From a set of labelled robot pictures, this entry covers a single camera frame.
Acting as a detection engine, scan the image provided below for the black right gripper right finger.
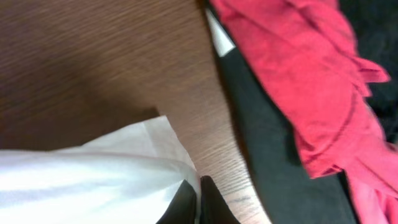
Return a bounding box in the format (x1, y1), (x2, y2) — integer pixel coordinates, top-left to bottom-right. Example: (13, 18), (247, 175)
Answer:
(200, 175), (240, 224)

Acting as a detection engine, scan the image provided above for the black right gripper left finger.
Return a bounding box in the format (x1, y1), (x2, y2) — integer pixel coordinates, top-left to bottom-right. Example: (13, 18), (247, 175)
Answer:
(157, 180), (197, 224)

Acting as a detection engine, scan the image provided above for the white t-shirt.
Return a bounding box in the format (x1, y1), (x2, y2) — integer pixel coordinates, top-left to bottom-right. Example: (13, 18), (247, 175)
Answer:
(1, 116), (201, 223)

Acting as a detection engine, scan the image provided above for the black garment under red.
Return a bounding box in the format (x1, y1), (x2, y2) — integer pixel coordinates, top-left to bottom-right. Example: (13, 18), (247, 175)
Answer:
(198, 0), (398, 224)

